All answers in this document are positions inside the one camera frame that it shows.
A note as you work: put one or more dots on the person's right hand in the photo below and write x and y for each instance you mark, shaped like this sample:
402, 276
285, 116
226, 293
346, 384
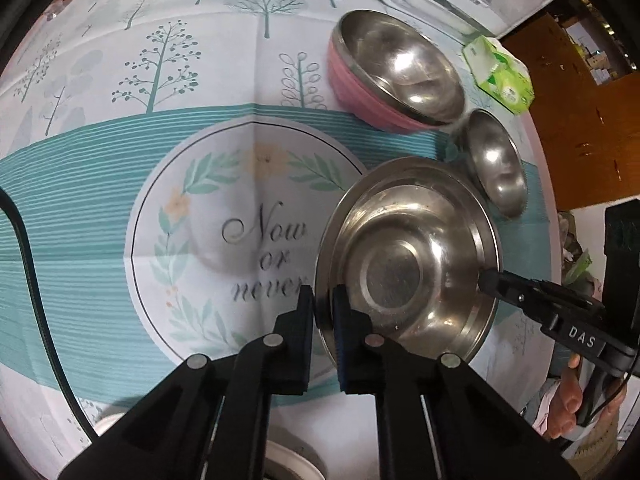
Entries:
562, 400

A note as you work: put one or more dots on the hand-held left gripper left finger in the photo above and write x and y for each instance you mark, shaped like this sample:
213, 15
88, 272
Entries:
306, 330

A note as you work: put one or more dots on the white plate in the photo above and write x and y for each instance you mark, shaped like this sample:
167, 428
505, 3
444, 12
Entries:
111, 422

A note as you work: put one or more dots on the small steel bowl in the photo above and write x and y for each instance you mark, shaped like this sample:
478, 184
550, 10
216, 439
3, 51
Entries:
495, 160

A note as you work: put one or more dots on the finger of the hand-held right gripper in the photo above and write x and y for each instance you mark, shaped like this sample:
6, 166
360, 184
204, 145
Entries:
520, 290

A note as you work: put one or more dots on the wooden cabinet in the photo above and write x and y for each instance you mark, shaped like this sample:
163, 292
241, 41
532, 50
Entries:
575, 135

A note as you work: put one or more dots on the green tissue pack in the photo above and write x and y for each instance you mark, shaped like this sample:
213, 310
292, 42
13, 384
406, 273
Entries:
500, 67

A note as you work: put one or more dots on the pink steel-lined bowl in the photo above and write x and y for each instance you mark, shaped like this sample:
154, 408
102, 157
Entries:
400, 65

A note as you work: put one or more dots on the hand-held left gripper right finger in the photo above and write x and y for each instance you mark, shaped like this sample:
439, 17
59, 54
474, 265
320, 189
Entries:
342, 340

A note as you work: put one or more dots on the large steel bowl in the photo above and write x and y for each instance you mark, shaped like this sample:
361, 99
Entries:
400, 260

